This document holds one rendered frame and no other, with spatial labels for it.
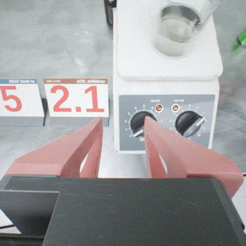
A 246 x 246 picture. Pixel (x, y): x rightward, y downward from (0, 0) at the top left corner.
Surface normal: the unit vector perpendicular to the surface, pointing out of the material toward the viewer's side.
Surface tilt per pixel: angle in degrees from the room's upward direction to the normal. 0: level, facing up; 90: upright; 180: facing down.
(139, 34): 0
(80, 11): 0
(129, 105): 30
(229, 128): 0
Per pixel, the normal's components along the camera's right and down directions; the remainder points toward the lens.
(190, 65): 0.00, -0.25
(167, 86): 0.00, 0.27
